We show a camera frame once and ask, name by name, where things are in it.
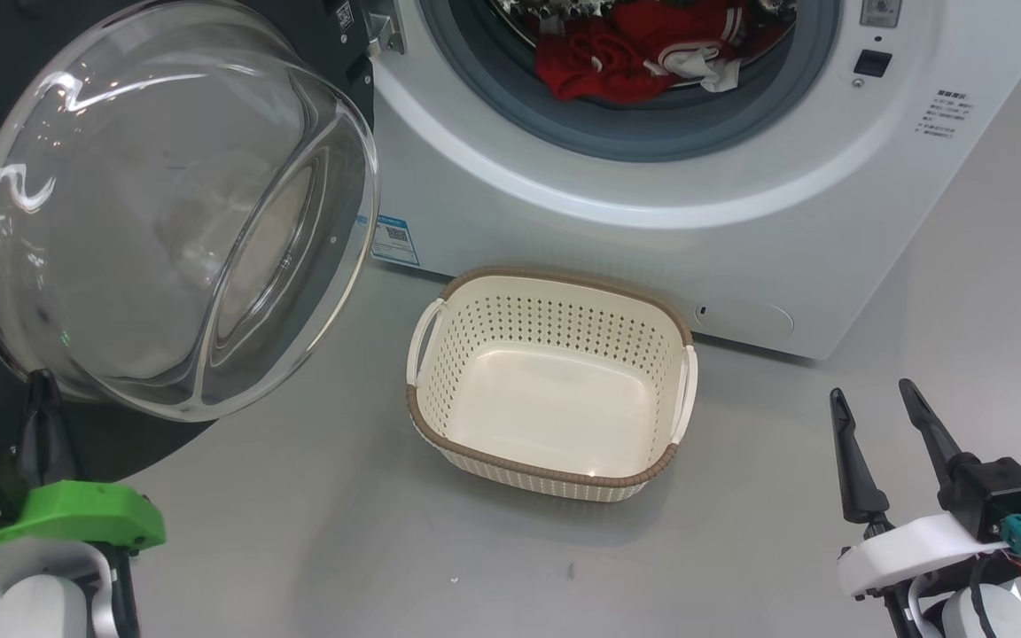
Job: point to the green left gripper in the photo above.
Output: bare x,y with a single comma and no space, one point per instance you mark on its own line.
76,514

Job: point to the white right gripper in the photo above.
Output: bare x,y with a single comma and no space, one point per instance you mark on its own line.
909,549

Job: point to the black round glass washer door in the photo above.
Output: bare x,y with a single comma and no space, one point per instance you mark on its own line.
165,221

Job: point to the plain red garment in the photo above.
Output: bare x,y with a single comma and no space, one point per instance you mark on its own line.
590,75

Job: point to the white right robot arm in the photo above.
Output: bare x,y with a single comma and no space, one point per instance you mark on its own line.
1020,620

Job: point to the white front-load washing machine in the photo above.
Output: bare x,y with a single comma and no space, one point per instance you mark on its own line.
652,248

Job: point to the cream perforated laundry basket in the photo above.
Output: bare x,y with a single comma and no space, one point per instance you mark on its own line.
555,399

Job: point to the black door lock socket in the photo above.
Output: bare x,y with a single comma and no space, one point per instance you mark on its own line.
872,64

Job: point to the metal door hinge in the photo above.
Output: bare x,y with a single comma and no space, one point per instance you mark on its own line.
384,35

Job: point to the stainless steel washer drum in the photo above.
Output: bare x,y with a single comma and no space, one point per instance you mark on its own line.
519,13

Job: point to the round drain filter cover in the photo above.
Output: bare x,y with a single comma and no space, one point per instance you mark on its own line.
745,317

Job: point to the printed warning text label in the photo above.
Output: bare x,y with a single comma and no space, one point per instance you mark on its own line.
945,115

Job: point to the blue energy label sticker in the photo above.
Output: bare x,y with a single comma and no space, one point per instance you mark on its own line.
395,241

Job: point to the grey instruction sticker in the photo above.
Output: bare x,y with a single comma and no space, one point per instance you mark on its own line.
880,11

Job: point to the white QR code sticker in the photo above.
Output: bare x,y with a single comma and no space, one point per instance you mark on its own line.
343,15

